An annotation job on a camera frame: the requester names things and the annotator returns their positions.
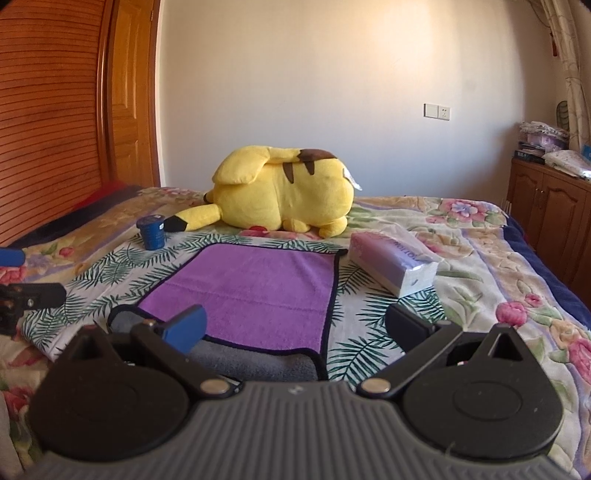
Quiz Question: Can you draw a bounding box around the purple and grey towel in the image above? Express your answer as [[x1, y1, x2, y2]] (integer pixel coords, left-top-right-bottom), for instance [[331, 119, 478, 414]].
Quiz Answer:
[[107, 243, 345, 382]]

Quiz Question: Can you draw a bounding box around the palm leaf print cloth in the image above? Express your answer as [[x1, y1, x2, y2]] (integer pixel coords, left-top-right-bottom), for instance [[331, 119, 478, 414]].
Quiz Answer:
[[20, 230, 452, 383]]

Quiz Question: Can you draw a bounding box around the purple tissue pack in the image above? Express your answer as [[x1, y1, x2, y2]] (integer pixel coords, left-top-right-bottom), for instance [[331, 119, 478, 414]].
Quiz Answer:
[[349, 231, 443, 298]]

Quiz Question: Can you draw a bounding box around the floral bed blanket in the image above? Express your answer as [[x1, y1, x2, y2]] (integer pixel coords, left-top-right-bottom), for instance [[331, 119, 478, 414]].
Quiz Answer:
[[1, 188, 590, 479]]

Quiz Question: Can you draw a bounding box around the small blue cup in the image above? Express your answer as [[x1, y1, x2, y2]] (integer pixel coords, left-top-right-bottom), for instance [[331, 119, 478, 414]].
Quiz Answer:
[[136, 214, 165, 251]]

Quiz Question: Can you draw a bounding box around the brown wooden cabinet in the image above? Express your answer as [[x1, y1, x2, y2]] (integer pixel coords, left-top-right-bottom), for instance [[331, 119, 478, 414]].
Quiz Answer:
[[507, 158, 590, 304]]

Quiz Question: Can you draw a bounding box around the yellow Pikachu plush toy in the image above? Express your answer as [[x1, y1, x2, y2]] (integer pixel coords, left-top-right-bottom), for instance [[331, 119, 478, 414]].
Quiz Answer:
[[163, 146, 362, 238]]

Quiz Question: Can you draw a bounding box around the wooden slatted headboard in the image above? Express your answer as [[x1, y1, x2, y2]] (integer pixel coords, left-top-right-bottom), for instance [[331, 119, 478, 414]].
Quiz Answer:
[[1, 1, 112, 245]]

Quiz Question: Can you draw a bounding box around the pile of folded linens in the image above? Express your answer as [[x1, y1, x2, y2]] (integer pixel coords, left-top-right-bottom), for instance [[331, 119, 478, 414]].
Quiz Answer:
[[515, 121, 590, 181]]

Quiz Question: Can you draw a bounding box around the wooden door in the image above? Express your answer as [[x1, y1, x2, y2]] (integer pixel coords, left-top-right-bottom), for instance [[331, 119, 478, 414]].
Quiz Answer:
[[107, 0, 160, 187]]

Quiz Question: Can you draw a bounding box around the floral curtain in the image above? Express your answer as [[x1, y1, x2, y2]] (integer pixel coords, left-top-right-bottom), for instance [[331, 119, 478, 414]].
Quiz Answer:
[[540, 0, 590, 152]]

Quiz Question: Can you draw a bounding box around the white wall socket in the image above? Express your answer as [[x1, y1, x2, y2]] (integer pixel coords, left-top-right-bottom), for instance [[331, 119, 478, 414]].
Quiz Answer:
[[423, 103, 451, 121]]

